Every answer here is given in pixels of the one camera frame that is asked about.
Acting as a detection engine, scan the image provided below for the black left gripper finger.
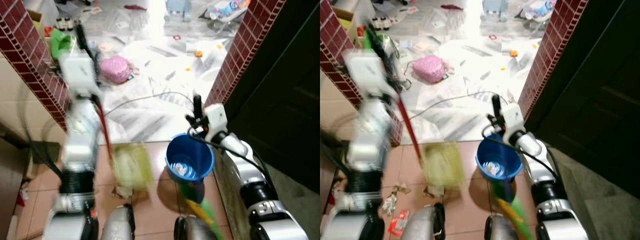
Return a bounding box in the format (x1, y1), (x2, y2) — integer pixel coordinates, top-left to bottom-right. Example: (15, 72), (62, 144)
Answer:
(74, 23), (96, 51)
(366, 27), (391, 53)

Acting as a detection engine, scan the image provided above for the green plastic bag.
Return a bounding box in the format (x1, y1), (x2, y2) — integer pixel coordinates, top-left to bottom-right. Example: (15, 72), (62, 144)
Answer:
(49, 28), (77, 62)
(364, 27), (399, 51)

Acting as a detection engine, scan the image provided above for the pink dotted bag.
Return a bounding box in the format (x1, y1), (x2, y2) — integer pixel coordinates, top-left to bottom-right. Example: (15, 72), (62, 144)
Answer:
(99, 55), (134, 85)
(412, 54), (449, 84)

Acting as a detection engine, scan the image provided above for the cardboard box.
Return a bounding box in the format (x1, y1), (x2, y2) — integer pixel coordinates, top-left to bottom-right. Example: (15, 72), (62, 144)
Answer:
(332, 7), (359, 45)
(27, 9), (47, 37)

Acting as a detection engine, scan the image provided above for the brown paper scrap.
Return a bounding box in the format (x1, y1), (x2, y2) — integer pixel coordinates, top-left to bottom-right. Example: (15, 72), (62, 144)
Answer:
(423, 185), (445, 199)
(112, 185), (134, 199)

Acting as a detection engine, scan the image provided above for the light blue stool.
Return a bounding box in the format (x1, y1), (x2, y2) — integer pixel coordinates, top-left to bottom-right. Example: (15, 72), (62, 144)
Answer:
(481, 0), (509, 22)
(164, 0), (194, 22)

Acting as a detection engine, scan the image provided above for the baby bouncer with cloth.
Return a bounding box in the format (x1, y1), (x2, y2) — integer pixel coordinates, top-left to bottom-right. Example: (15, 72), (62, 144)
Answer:
(206, 0), (252, 24)
(520, 0), (559, 24)

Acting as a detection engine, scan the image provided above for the dark brown cabinet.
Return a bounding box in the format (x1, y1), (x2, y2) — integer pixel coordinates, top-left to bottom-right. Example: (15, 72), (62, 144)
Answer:
(320, 127), (351, 240)
(0, 122), (32, 240)

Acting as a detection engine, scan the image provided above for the crumpled silver wrapper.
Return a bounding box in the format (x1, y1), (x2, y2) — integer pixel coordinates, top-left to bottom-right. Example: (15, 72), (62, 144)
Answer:
(382, 194), (399, 217)

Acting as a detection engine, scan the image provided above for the red snack wrapper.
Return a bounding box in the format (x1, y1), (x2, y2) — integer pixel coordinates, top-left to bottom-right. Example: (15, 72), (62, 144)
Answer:
(388, 209), (412, 237)

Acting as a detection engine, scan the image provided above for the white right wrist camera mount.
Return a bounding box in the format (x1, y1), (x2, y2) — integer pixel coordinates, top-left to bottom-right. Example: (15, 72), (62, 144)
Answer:
(501, 103), (527, 142)
(203, 103), (229, 142)

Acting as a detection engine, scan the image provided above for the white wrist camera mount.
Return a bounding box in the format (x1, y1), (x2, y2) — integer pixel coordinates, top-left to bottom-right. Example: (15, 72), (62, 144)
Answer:
(58, 49), (102, 99)
(501, 103), (527, 142)
(344, 49), (390, 100)
(203, 103), (229, 142)

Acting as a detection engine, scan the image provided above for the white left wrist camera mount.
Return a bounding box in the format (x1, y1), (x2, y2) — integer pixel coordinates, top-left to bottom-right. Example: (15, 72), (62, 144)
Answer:
(58, 49), (102, 99)
(344, 49), (390, 100)

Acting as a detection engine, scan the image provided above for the blue dustpan with green handle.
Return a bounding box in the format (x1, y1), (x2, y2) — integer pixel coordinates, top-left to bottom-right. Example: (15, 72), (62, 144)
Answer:
(475, 134), (535, 240)
(165, 132), (227, 240)

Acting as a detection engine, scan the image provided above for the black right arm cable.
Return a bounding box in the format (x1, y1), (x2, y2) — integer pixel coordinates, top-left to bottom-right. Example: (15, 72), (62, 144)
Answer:
(481, 132), (560, 183)
(188, 131), (273, 188)

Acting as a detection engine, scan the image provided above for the thin grey floor cable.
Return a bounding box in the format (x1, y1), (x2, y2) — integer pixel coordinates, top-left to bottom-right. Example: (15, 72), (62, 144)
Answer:
(104, 91), (197, 119)
(409, 91), (496, 121)

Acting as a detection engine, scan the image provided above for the black hose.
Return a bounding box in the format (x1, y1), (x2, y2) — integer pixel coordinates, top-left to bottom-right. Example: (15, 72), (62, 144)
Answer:
(29, 141), (64, 180)

